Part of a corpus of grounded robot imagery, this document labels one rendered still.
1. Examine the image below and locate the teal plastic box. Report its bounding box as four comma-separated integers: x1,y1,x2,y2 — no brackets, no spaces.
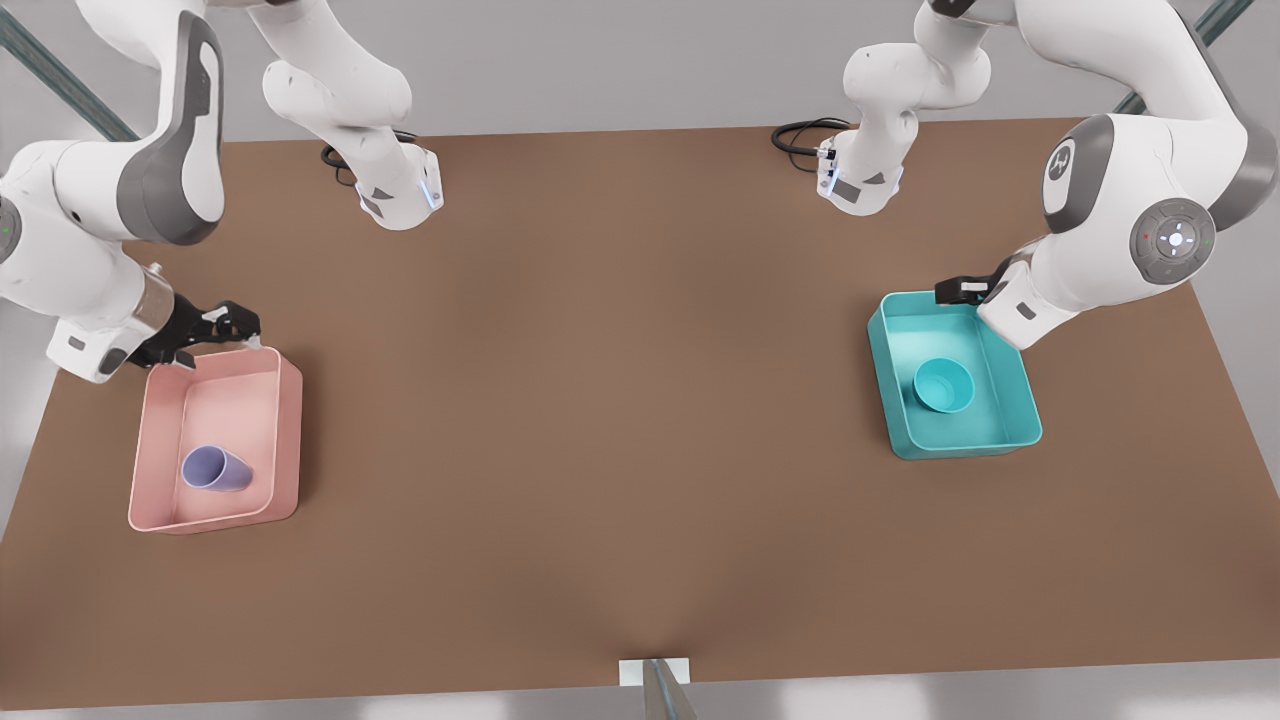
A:
866,291,1043,461

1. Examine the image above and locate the teal bowl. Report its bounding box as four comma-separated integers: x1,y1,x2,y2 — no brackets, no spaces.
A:
913,358,976,415

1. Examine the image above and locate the pink plastic box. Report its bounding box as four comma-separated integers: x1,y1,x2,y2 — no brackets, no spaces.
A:
128,346,304,534

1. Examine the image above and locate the lavender cup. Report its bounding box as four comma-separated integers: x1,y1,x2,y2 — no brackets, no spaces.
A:
180,445,254,494

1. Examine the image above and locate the black cable loop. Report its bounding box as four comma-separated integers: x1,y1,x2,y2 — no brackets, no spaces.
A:
320,130,419,188
771,118,854,176

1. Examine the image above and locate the silver frame post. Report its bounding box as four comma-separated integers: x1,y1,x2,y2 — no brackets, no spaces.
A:
1112,0,1257,117
619,657,699,720
0,12,141,143

